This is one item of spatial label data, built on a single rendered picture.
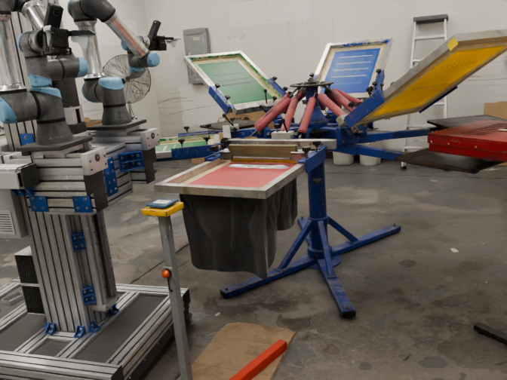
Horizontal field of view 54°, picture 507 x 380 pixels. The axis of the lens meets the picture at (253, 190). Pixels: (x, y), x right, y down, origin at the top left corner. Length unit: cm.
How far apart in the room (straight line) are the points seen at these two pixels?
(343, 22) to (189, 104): 266
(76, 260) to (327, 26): 504
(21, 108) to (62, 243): 76
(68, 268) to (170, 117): 570
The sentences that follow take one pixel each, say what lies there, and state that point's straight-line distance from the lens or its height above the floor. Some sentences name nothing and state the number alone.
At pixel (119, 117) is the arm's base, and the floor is 129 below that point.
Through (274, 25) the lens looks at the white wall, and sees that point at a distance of 715.
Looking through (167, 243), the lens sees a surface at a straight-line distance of 222.
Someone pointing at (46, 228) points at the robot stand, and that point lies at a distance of 268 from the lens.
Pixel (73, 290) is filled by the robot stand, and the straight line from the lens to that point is 273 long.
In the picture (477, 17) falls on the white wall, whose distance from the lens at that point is 656.
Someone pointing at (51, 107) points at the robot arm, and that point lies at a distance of 224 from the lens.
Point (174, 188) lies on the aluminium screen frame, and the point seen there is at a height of 98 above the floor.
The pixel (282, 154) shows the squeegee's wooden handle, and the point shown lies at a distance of 269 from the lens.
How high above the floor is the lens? 157
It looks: 16 degrees down
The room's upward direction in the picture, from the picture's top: 5 degrees counter-clockwise
